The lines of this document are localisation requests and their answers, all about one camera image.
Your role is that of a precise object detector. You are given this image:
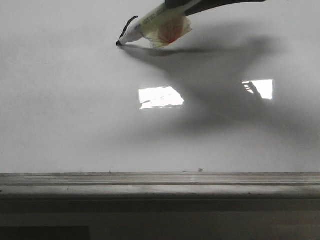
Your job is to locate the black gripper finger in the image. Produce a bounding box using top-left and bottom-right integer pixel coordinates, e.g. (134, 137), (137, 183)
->
(164, 0), (195, 9)
(185, 0), (266, 16)

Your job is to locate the white whiteboard marker pen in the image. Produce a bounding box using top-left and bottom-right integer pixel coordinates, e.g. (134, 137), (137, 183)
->
(116, 3), (192, 49)

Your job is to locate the white whiteboard with aluminium frame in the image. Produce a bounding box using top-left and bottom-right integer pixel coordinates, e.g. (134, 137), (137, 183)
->
(0, 0), (320, 199)

